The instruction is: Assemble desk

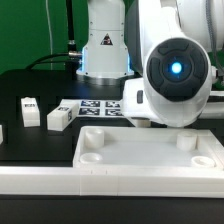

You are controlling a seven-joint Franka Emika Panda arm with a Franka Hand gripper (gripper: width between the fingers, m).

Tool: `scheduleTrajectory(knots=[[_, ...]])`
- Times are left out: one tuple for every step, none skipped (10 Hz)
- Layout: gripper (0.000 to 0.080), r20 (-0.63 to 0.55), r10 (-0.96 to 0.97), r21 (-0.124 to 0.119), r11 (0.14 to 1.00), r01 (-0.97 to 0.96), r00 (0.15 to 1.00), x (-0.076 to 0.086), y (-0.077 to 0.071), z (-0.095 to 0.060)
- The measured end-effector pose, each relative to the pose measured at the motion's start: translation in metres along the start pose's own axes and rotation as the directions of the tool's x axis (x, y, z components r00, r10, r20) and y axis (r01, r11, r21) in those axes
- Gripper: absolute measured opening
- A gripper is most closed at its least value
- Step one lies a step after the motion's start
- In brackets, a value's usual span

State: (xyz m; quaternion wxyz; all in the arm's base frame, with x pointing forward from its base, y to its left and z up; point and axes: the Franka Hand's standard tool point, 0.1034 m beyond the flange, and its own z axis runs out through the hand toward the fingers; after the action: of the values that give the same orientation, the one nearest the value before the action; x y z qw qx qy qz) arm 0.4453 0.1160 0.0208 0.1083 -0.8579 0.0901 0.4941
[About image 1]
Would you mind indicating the white desk tabletop tray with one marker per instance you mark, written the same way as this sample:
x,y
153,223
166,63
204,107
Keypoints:
x,y
148,147

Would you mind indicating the fiducial marker sheet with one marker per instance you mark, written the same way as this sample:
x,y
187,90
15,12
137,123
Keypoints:
x,y
99,108

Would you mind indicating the black vertical pole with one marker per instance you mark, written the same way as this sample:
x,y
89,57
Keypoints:
x,y
71,40

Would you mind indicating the white block left edge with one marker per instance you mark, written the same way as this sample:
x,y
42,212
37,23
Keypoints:
x,y
1,135

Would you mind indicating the white fixture wall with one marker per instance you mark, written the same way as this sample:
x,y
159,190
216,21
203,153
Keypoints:
x,y
179,182

